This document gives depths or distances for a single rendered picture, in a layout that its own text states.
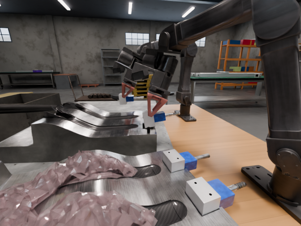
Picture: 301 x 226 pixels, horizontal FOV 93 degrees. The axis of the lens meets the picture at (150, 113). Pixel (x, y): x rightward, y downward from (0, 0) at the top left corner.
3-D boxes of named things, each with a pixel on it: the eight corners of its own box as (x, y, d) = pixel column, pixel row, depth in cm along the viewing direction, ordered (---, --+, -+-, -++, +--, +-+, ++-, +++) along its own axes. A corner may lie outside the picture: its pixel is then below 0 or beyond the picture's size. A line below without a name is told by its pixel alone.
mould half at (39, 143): (152, 127, 72) (152, 101, 68) (156, 158, 47) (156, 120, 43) (50, 129, 70) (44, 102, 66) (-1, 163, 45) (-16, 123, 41)
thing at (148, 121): (179, 119, 53) (177, 104, 53) (182, 121, 48) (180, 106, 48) (144, 124, 53) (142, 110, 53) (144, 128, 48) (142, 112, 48)
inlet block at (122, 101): (144, 101, 81) (143, 91, 79) (144, 103, 76) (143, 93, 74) (121, 102, 80) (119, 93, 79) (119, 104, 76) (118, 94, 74)
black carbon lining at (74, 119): (139, 119, 64) (138, 98, 61) (138, 135, 49) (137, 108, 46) (60, 120, 62) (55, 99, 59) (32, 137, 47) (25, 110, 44)
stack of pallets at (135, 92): (159, 94, 616) (159, 74, 590) (164, 97, 540) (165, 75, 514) (131, 95, 594) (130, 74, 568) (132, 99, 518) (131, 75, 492)
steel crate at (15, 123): (66, 123, 294) (60, 92, 275) (39, 146, 207) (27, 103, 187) (26, 124, 284) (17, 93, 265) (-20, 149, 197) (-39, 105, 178)
